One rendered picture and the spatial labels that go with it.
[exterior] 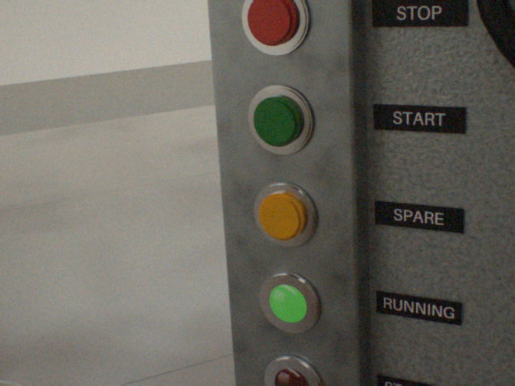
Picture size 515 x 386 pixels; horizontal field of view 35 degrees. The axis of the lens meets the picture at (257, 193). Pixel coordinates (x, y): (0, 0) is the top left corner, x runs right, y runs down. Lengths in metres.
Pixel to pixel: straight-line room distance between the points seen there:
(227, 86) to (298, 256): 0.10
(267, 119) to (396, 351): 0.15
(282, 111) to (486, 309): 0.14
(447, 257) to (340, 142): 0.08
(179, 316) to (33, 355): 0.63
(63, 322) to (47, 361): 0.34
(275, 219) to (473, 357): 0.13
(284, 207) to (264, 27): 0.09
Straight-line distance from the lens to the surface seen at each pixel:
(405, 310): 0.44
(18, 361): 3.38
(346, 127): 0.40
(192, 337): 3.35
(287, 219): 0.42
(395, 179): 0.42
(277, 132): 0.41
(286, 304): 0.44
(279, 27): 0.40
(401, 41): 0.40
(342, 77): 0.40
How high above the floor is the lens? 1.51
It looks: 17 degrees down
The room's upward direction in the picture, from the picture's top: 3 degrees counter-clockwise
